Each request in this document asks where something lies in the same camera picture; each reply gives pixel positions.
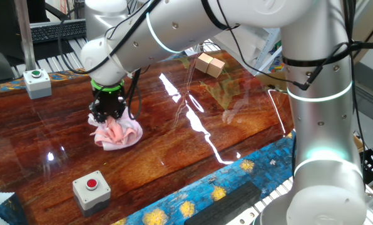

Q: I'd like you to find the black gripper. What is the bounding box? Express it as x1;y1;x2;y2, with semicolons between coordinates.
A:
90;89;126;123

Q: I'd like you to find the pink white striped towel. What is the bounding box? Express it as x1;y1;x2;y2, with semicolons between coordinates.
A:
87;107;143;151

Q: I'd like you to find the glossy wood grain sheet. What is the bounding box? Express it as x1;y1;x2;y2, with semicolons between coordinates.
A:
0;49;295;225

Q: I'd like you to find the green push button box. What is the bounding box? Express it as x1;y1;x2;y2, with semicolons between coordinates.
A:
23;69;53;100

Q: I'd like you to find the red push button box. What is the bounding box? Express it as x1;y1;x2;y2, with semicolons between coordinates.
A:
72;170;111;218

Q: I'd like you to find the black computer keyboard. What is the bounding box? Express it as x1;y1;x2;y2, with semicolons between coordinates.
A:
29;19;87;43

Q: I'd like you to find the light wooden block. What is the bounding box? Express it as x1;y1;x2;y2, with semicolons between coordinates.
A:
207;57;226;79
195;52;214;73

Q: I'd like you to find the black office chair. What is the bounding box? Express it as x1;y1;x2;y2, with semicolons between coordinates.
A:
26;0;73;23

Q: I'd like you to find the black monitor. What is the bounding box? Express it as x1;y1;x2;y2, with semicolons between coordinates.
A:
0;0;28;84

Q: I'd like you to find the white storage box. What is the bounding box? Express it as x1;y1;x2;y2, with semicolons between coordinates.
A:
217;27;268;68

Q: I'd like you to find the open cardboard box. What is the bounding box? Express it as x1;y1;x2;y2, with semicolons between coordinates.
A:
257;71;289;91

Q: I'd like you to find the grey metal shelf rack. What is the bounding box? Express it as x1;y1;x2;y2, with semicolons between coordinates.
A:
255;27;284;74

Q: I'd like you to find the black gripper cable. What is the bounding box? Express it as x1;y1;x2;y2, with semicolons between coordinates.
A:
57;0;162;121

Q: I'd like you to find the aluminium frame post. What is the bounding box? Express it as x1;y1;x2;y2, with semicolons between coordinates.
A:
13;0;37;72

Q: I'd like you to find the black arm cable with plug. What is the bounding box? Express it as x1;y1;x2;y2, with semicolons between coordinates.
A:
216;0;373;91

